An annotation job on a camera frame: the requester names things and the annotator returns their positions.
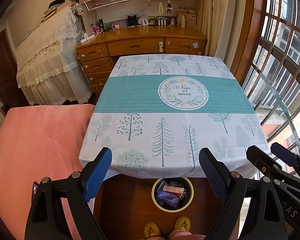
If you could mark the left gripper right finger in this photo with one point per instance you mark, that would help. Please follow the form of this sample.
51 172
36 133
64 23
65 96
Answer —
228 186

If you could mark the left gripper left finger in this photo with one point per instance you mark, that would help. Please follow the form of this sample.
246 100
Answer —
80 190

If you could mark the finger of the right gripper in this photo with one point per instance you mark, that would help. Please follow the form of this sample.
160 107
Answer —
270 168
289 158

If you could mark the purple plastic bag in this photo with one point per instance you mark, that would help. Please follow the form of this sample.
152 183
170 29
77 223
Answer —
167 198

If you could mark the red white carton box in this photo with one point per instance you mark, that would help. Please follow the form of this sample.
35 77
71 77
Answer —
174 189

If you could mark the blue cream trash bin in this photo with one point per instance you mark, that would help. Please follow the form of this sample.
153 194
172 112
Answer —
184 199

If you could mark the right yellow slipper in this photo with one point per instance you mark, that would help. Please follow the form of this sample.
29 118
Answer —
183 223

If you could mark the yellow slipper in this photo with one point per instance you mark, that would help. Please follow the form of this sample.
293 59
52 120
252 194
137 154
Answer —
151 230
183 223

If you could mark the pink bed cover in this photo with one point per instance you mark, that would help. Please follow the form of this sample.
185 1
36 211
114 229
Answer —
37 142

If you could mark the pink trousers legs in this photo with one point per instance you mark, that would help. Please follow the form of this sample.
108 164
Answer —
179 235

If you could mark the metal window grille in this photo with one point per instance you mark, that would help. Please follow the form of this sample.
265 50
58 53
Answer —
272 84

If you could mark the left yellow slipper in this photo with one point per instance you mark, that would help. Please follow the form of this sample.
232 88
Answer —
151 230

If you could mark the tree print tablecloth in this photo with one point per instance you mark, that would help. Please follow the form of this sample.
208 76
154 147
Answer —
156 112

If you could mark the wooden desk with drawers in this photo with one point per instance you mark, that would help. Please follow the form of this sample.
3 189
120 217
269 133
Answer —
99 55

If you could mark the white power strip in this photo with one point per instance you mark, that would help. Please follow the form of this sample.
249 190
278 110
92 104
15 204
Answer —
87 37

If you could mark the beige curtain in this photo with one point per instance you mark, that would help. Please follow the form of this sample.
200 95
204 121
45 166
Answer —
218 17

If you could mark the black photo frame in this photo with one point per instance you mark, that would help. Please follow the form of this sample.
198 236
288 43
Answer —
132 20

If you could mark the white wire shelf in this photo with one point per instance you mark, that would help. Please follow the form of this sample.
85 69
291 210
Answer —
96 4

